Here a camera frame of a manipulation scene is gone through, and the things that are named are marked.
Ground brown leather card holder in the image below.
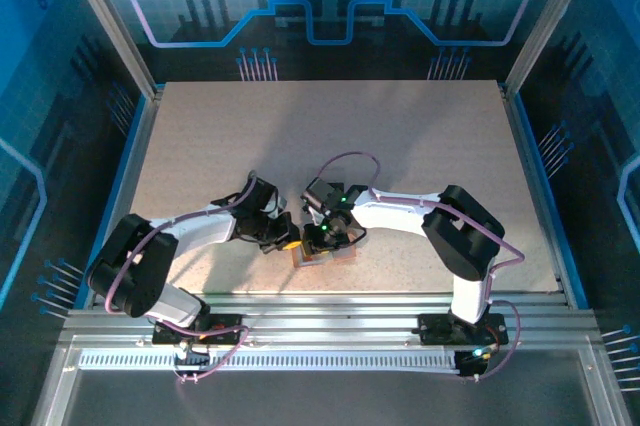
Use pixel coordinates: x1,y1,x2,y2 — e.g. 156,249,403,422
290,231,358,270

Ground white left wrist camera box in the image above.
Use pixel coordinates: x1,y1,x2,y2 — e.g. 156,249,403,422
266,191,290,217

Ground aluminium front frame rail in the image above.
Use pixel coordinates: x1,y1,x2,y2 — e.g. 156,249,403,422
59,292,601,350

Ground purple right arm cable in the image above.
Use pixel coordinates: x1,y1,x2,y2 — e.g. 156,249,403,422
318,150,526,383

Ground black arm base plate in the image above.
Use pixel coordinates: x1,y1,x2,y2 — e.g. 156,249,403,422
151,312,244,346
417,312,510,346

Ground white slotted cable duct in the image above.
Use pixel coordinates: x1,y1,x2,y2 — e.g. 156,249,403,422
77,348,462,374

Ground aluminium side rail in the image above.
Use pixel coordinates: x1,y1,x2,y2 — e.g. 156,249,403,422
82,85,166,310
499,83,581,310

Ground aluminium frame post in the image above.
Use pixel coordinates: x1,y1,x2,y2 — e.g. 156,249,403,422
54,0,161,100
502,0,604,100

